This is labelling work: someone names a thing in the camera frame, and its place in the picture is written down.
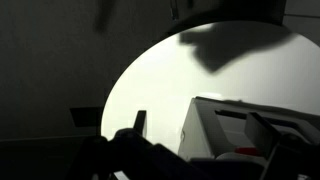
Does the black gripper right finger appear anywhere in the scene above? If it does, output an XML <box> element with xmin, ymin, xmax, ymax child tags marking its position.
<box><xmin>245</xmin><ymin>112</ymin><xmax>289</xmax><ymax>158</ymax></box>

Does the grey toy stove oven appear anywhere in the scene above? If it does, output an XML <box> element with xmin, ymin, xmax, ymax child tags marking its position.
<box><xmin>178</xmin><ymin>97</ymin><xmax>320</xmax><ymax>166</ymax></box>

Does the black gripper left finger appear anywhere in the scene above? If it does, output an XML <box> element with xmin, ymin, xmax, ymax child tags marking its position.
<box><xmin>133</xmin><ymin>110</ymin><xmax>147</xmax><ymax>137</ymax></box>

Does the round white table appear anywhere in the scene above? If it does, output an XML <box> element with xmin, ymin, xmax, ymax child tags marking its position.
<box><xmin>101</xmin><ymin>21</ymin><xmax>320</xmax><ymax>151</ymax></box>

